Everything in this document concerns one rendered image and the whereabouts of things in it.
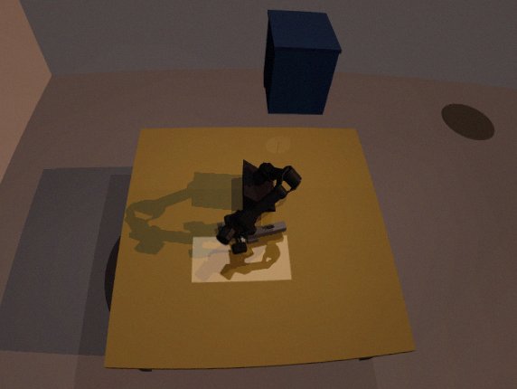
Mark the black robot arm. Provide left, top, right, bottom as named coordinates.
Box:
left=216, top=163, right=302, bottom=246

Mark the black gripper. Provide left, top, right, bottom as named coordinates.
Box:
left=224, top=214, right=247, bottom=254

